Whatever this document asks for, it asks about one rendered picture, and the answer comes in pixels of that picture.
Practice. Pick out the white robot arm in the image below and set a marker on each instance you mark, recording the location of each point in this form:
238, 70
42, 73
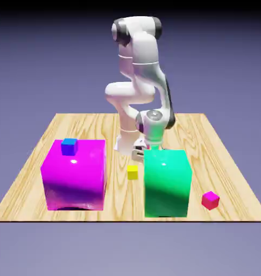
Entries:
143, 54

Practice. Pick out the small yellow cube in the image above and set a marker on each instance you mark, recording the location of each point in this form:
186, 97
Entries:
132, 172

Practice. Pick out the small pink cube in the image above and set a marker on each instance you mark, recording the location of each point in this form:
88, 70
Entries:
210, 200

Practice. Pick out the small blue cube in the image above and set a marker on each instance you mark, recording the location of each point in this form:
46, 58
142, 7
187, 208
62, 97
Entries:
68, 147

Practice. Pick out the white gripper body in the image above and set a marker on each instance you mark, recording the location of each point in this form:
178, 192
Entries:
155, 147

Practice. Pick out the large magenta box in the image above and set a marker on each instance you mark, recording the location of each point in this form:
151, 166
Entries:
74, 176

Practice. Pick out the large green box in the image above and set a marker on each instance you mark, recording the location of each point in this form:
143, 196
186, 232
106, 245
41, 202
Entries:
166, 183

